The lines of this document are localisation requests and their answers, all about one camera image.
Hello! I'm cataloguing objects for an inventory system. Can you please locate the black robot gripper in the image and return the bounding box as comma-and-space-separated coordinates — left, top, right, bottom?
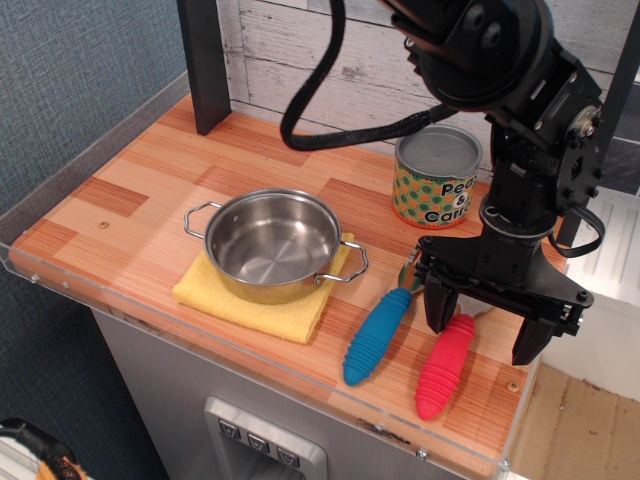
417, 207, 594, 365

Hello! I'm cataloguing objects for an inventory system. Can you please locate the red handled metal spoon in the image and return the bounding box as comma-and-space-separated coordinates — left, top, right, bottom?
414, 296, 492, 420

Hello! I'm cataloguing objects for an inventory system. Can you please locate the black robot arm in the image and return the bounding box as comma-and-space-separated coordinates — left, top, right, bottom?
390, 1, 605, 365

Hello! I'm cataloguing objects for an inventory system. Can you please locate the yellow cloth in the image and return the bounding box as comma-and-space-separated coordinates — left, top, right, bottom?
173, 252, 333, 344

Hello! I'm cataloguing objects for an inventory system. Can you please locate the peas and carrots can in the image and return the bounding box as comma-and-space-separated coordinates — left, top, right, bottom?
391, 125, 483, 229

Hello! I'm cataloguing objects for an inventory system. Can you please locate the stainless steel pot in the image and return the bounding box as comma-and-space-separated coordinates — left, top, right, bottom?
184, 188, 369, 304

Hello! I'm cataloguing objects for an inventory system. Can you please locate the grey cabinet with dispenser panel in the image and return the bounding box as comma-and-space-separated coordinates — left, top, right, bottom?
91, 307, 481, 480

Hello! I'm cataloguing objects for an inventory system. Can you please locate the orange object at corner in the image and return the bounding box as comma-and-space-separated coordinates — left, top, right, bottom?
35, 455, 89, 480

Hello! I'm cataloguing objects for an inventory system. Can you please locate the blue handled metal fork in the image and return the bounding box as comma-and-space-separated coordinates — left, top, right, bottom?
343, 246, 423, 386

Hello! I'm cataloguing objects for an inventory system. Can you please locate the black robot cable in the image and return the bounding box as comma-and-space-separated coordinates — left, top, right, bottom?
278, 0, 459, 153

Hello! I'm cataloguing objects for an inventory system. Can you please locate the dark right vertical post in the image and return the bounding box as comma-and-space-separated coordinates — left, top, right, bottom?
555, 0, 640, 248

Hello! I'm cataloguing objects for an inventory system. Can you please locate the dark vertical post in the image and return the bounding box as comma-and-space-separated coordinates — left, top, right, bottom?
555, 0, 640, 248
177, 0, 232, 136

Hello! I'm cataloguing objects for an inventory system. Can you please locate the dark left vertical post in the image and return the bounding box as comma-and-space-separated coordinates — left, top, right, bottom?
177, 0, 232, 136

